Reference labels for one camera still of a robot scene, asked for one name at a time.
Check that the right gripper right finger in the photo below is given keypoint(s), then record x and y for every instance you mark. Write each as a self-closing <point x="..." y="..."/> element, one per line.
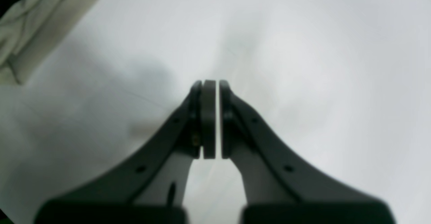
<point x="280" y="186"/>

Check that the beige T-shirt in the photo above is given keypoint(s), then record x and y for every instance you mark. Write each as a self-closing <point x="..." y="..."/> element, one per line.
<point x="31" y="29"/>

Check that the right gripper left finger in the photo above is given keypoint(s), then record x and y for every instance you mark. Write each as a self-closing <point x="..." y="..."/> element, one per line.
<point x="149" y="186"/>

